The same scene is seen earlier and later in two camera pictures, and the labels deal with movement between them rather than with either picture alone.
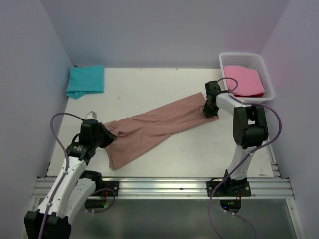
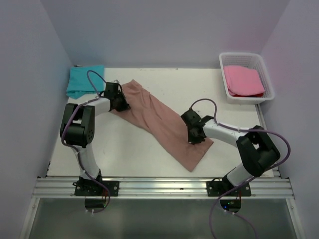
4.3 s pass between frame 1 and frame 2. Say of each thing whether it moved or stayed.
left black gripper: moved
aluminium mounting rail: stayed
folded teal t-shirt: stayed
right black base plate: stayed
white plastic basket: stayed
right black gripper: moved
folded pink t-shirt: stayed
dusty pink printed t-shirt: moved
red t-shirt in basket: stayed
